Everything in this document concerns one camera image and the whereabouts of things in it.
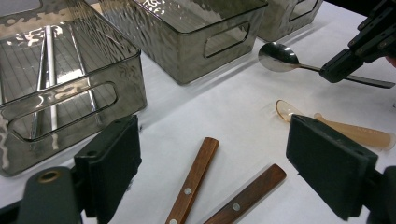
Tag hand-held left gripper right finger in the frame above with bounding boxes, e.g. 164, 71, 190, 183
285, 114, 379, 221

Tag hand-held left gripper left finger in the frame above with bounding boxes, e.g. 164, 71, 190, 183
74, 114, 143, 223

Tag translucent orange plastic spoon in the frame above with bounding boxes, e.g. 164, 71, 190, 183
275, 99, 396, 152

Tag metal spoon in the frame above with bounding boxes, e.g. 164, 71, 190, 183
257, 41, 396, 90

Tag smoked clear plastic bin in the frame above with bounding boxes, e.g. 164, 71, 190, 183
99, 0, 269, 86
0, 0, 148, 177
257, 0, 325, 43

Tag wooden-handled metal utensil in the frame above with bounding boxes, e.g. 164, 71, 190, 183
164, 136, 220, 224
204, 163, 288, 224

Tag metal chopstick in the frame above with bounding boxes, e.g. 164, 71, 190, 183
30, 26, 48, 141

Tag metal chopsticks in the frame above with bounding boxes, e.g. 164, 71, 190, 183
43, 24, 62, 150

